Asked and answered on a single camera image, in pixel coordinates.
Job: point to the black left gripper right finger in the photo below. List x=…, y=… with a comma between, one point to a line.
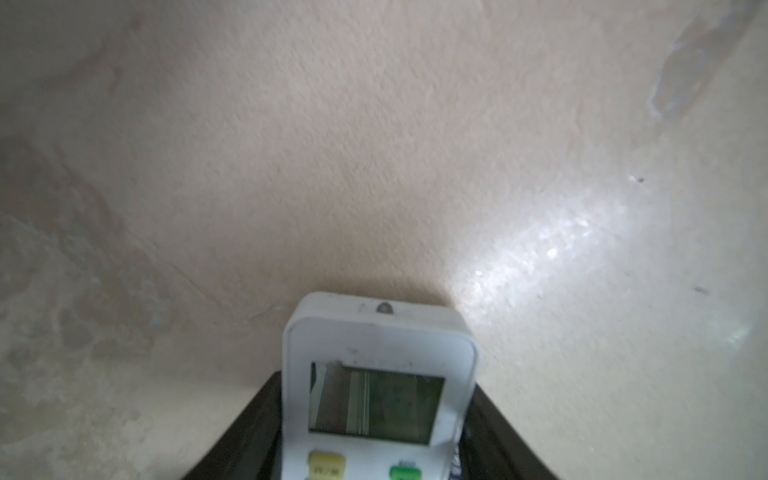
x=490, y=448

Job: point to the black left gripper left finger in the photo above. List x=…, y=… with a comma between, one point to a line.
x=251, y=447

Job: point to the white remote control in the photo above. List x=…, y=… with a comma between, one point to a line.
x=374, y=389

